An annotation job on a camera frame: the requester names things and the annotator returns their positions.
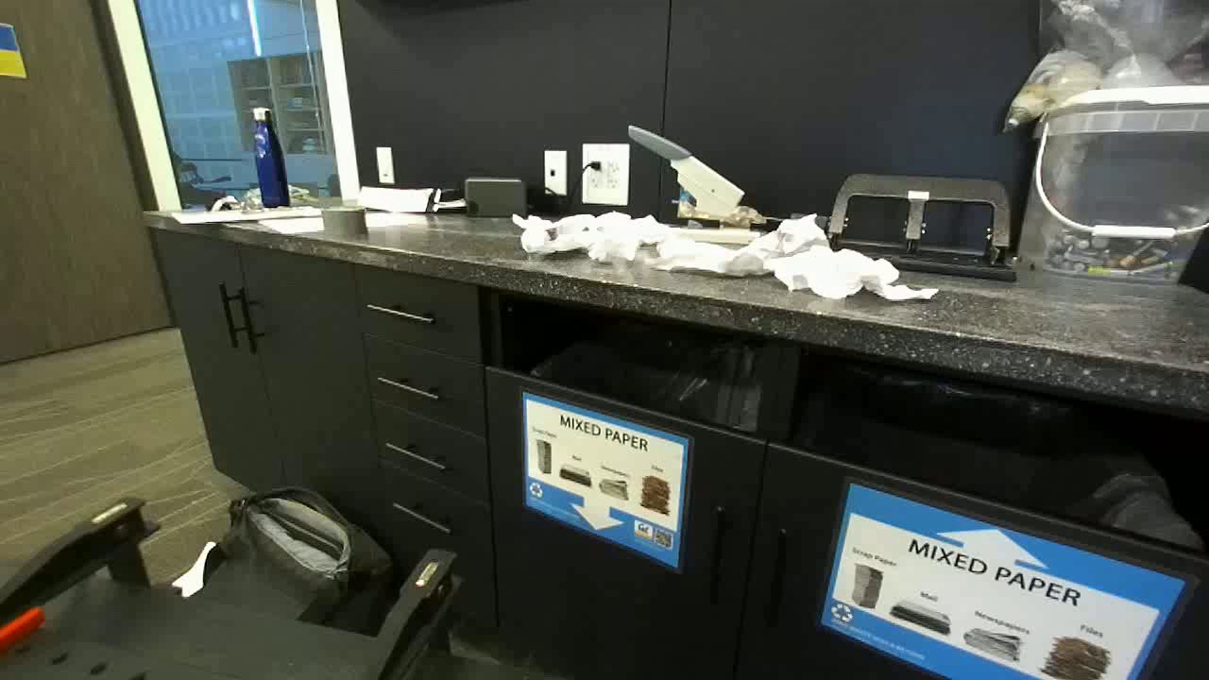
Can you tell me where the black recycle bin bag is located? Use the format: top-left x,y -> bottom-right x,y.
532,333 -> 800,433
793,362 -> 1204,553

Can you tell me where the white double wall outlet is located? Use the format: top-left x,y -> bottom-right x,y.
582,143 -> 630,208

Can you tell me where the mixed paper sign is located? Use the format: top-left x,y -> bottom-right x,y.
819,485 -> 1187,680
523,392 -> 692,571

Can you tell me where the white light switch plate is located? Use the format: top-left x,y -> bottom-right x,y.
373,149 -> 397,187

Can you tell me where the black cabinet with drawers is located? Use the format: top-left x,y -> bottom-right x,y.
154,224 -> 1209,680

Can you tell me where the white small wall plate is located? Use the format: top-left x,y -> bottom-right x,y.
546,153 -> 570,197

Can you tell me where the black three-hole punch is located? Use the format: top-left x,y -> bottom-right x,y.
827,173 -> 1017,285

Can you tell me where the right mixed paper sign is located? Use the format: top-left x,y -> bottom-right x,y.
819,485 -> 1187,680

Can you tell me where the black recycle bin bag right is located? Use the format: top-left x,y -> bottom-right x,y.
793,362 -> 1204,553

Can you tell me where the black recycle bin bag left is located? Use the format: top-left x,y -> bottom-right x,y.
532,333 -> 800,433

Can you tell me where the clear plastic storage container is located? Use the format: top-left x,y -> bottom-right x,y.
1021,88 -> 1209,285

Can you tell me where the grey white stapler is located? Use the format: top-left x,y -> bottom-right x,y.
629,125 -> 764,228

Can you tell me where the left mixed paper sign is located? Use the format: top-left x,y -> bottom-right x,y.
523,392 -> 692,571

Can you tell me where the blue water bottle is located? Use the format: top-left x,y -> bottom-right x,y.
255,107 -> 293,208

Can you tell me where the black power adapter box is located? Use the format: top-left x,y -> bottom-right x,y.
465,178 -> 526,219

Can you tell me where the plastic bag on container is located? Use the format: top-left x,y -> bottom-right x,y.
1000,0 -> 1209,130

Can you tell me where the black grey backpack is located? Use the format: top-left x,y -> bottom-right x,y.
202,486 -> 393,636

